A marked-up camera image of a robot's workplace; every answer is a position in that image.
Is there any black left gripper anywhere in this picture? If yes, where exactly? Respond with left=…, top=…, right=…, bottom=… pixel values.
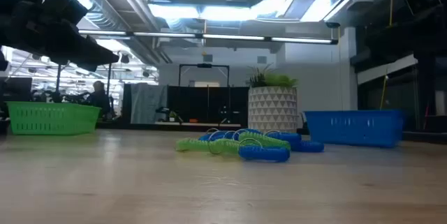
left=0, top=0, right=119, bottom=73

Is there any black metal frame stand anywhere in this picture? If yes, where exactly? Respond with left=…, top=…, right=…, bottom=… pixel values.
left=177, top=63, right=230, bottom=124
left=54, top=62, right=112, bottom=103

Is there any black partition panel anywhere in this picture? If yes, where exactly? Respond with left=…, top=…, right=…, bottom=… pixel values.
left=166, top=85, right=250, bottom=126

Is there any seated person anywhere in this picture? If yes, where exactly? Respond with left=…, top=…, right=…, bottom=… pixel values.
left=86, top=80, right=112, bottom=119

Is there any blue plastic basket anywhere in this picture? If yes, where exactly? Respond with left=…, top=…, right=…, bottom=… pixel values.
left=303, top=110, right=405, bottom=148

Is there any background workbench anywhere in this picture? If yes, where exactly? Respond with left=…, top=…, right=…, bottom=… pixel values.
left=96, top=121, right=247, bottom=130

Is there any green potted plant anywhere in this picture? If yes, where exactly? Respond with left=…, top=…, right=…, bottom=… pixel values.
left=246, top=64, right=298, bottom=89

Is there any grey hanging cloth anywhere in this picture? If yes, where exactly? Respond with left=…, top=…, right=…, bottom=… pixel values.
left=129, top=82, right=169, bottom=124

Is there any black monitor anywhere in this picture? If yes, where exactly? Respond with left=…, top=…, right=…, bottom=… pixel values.
left=3, top=76, right=33, bottom=103

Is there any white triangle-pattern planter pot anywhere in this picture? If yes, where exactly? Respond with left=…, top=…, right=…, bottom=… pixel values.
left=247, top=86, right=299, bottom=133

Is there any long ceiling light fixture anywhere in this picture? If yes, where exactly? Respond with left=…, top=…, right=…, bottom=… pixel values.
left=78, top=29, right=339, bottom=45

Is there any green plastic basket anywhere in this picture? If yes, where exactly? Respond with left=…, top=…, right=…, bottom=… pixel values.
left=6, top=100, right=102, bottom=136

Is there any yellow hanging cable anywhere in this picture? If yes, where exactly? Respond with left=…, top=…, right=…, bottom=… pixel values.
left=379, top=0, right=395, bottom=110

